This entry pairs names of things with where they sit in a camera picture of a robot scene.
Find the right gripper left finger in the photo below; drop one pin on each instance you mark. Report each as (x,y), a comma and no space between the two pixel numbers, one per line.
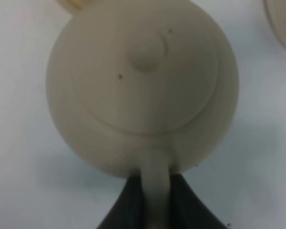
(128,212)

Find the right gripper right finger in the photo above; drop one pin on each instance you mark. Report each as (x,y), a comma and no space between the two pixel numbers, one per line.
(186,210)

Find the beige teapot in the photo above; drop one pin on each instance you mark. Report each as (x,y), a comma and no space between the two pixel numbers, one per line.
(142,88)

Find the right beige cup saucer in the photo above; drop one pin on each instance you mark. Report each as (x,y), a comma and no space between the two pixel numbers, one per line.
(276,13)

